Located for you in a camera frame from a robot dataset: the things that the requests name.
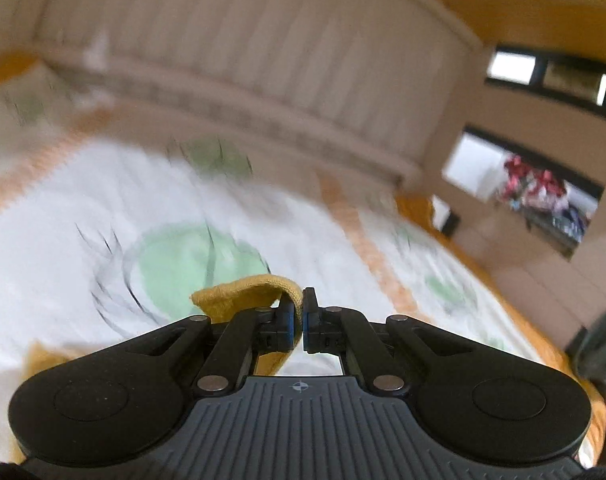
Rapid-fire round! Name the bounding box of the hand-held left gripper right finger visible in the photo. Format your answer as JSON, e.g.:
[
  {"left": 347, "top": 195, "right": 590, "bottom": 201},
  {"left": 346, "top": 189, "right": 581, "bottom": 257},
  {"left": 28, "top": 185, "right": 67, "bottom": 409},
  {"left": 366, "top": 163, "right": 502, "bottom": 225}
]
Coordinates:
[{"left": 302, "top": 287, "right": 484, "bottom": 394}]

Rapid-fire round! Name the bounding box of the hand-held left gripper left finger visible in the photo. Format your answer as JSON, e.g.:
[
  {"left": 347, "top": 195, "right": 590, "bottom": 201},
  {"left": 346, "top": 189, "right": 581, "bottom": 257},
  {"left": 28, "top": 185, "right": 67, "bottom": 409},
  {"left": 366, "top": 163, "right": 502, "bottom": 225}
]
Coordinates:
[{"left": 112, "top": 298, "right": 298, "bottom": 394}]

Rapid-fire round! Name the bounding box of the yellow knit garment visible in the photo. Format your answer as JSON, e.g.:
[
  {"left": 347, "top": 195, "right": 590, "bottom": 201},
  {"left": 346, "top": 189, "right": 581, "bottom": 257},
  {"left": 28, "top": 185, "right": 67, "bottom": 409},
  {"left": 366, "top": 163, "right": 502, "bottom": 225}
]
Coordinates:
[{"left": 23, "top": 275, "right": 304, "bottom": 378}]

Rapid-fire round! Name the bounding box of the pile of colourful clothes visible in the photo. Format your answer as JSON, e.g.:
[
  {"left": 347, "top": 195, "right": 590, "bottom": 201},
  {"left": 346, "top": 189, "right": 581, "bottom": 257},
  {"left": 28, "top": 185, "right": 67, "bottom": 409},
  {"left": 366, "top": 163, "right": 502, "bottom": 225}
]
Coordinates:
[{"left": 498, "top": 154, "right": 600, "bottom": 252}]

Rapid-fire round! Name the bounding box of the white leaf-print bedsheet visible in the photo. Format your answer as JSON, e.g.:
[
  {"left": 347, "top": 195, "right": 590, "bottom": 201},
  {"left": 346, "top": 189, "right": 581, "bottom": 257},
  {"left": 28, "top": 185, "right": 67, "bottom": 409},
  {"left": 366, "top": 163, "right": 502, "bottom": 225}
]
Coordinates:
[{"left": 0, "top": 60, "right": 606, "bottom": 466}]

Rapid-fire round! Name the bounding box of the beige wooden headboard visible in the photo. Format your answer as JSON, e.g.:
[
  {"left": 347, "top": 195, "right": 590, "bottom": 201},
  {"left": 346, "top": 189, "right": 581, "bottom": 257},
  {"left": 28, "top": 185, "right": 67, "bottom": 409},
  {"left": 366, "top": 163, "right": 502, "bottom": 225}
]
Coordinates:
[{"left": 33, "top": 0, "right": 484, "bottom": 188}]

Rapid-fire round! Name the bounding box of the dark grey cloth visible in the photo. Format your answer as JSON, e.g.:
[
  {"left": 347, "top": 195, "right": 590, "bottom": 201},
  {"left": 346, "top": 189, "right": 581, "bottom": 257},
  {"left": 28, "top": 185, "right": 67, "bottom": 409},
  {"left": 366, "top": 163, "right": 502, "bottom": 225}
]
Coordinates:
[{"left": 565, "top": 300, "right": 606, "bottom": 403}]

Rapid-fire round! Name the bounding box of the dark framed window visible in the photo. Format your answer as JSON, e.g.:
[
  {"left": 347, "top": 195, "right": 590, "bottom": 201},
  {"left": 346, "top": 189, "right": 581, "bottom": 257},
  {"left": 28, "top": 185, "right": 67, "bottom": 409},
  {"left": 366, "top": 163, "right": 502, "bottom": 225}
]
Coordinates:
[{"left": 484, "top": 46, "right": 606, "bottom": 107}]

